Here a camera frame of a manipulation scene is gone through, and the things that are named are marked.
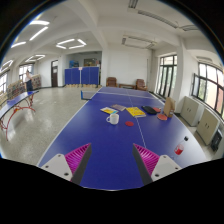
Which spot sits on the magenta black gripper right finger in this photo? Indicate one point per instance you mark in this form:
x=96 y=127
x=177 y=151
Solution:
x=151 y=166

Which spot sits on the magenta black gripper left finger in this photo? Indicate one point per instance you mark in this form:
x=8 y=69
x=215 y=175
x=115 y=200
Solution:
x=71 y=166

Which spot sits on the plastic bottle with red label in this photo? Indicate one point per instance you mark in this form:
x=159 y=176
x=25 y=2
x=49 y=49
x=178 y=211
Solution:
x=180 y=147

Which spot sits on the round red coaster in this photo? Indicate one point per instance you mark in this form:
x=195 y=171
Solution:
x=129 y=123

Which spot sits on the red table tennis paddle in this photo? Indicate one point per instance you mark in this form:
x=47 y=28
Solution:
x=162 y=117

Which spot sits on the black paddle case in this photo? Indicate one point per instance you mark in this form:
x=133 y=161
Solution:
x=149 y=110

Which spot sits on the yellow book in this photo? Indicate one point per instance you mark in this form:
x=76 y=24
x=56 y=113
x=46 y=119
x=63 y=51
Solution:
x=135 y=112

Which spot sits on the white ceramic mug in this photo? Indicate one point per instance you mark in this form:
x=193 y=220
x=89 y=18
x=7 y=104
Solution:
x=113 y=119

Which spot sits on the brown cardboard box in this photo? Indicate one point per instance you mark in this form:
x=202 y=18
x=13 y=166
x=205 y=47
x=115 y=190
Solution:
x=169 y=107

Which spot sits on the small yellow blue booklet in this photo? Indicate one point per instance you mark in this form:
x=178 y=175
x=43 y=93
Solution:
x=109 y=110

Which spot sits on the beige cabinet far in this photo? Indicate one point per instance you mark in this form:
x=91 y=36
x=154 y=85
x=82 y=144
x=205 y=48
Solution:
x=191 y=111

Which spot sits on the beige cabinet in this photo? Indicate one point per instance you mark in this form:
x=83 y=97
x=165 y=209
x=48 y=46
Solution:
x=207 y=125
x=191 y=111

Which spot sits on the beige cabinet near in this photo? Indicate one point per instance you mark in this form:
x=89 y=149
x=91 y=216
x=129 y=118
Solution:
x=207 y=125

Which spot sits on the table tennis net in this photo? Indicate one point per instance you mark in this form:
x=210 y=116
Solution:
x=87 y=95

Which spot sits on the right brown armchair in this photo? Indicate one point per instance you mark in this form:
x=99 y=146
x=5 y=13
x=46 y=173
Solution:
x=140 y=85

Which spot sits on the brown armchair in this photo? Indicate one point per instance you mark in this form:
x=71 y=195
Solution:
x=140 y=85
x=111 y=82

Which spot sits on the blue partition barrier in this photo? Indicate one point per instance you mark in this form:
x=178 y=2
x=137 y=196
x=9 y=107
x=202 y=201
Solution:
x=82 y=75

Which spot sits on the left brown armchair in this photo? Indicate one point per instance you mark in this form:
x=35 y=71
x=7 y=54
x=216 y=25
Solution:
x=111 y=82

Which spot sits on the person in dark shorts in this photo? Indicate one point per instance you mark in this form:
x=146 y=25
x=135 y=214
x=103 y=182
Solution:
x=28 y=84

